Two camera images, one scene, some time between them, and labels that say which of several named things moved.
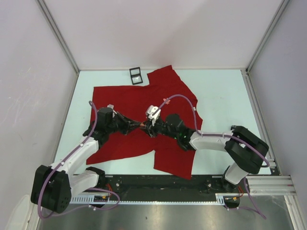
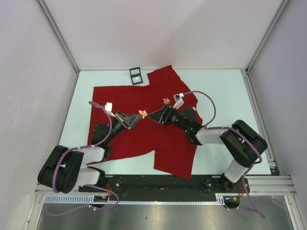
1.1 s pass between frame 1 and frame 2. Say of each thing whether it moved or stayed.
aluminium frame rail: stayed
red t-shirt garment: stayed
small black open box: stayed
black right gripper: moved
